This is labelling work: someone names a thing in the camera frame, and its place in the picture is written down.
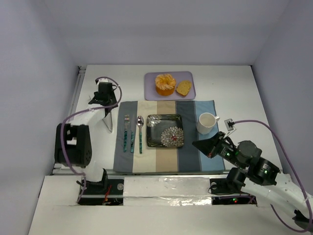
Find silver metal tongs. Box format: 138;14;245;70
102;111;113;133

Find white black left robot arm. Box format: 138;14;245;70
54;76;122;196

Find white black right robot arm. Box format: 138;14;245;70
192;132;313;233

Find yellow bread slice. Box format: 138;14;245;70
176;80;192;96

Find white ceramic mug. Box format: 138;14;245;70
197;113;220;135

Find lavender plastic tray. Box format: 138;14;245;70
144;71;196;101

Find black floral square plate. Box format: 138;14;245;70
146;114;184;148

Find striped cloth placemat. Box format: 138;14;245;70
113;100;225;173

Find round orange bundt cake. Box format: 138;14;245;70
155;73;176;96

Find foil covered white panel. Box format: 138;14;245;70
123;176;212;207

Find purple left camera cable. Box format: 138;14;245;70
60;76;123;204

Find purple camera cable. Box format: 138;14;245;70
60;76;123;204
232;119;313;232

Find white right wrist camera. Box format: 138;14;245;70
224;118;236;138

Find fork with teal handle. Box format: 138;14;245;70
123;115;130;152

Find aluminium frame rail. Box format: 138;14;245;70
50;65;87;175

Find spoon with teal handle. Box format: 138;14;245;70
137;116;144;154

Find knife with teal handle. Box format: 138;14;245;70
130;116;135;153

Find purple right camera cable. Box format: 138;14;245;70
232;119;313;232

